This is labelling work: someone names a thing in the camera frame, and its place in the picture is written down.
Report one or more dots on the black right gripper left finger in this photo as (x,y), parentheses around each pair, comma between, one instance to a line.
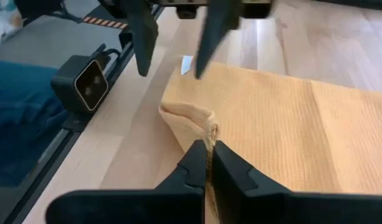
(191,174)

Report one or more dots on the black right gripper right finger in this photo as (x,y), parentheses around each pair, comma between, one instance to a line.
(234,180)

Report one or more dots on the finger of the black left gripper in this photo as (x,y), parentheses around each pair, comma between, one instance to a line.
(144,34)
(217,31)

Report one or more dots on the orange waffle weave towel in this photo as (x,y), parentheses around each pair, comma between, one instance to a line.
(272,124)

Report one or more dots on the white towel label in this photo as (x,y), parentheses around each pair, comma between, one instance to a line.
(186,64)

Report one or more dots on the black orange hazard strip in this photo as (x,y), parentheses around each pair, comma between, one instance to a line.
(104,22)

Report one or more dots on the black chair base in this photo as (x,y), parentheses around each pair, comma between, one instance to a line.
(38,6)

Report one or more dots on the floral patterned fabric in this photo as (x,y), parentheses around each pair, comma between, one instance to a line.
(4,21)

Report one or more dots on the person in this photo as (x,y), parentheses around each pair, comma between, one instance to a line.
(16,99)

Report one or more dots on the black table-level camera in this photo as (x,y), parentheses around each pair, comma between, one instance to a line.
(85,84)

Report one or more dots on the black aluminium table frame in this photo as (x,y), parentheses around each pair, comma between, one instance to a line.
(35,193)

